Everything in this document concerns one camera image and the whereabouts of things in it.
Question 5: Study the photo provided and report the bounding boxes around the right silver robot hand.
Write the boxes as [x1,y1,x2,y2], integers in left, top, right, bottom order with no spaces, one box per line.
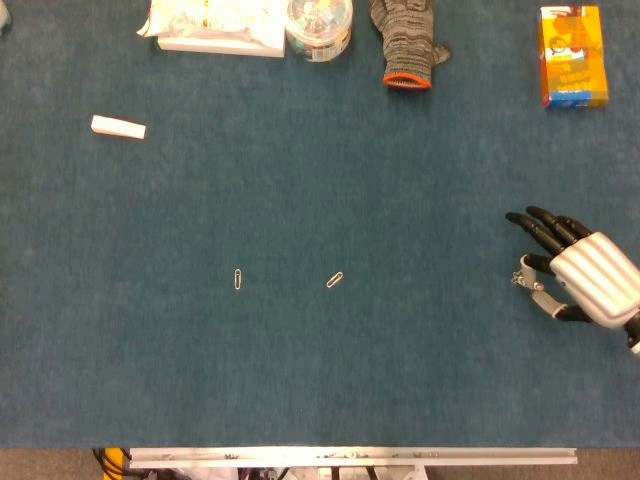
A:
[504,205,640,331]

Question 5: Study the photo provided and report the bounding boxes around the orange and blue carton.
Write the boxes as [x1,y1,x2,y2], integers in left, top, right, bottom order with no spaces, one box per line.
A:
[538,5,610,111]

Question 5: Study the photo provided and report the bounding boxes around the teal felt table mat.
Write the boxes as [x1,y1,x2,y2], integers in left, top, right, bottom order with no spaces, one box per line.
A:
[0,0,640,449]

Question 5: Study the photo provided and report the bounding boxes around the grey knit glove orange cuff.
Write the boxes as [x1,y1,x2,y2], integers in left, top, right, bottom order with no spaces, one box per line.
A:
[369,0,454,91]

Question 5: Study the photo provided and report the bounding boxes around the clear jar of coloured clips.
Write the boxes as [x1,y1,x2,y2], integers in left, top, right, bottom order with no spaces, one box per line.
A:
[284,0,354,64]

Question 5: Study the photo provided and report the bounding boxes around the white flat box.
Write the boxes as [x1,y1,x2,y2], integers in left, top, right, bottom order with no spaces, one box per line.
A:
[157,34,286,59]

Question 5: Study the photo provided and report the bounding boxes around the white wet wipes pack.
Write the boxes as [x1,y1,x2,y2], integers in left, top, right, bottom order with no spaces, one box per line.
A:
[136,0,289,46]

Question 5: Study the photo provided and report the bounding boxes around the white wedge block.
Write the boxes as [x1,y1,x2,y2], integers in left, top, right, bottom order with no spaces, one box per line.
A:
[90,114,148,141]

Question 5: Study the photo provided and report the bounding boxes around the aluminium rail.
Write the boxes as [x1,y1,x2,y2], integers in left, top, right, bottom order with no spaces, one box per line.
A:
[128,446,579,470]

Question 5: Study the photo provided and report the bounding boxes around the yellow bracket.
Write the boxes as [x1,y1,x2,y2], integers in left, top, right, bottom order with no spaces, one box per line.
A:
[102,448,124,480]

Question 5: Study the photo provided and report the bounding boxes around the black cable bundle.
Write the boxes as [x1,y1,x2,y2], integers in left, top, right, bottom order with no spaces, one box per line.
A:
[92,448,132,480]

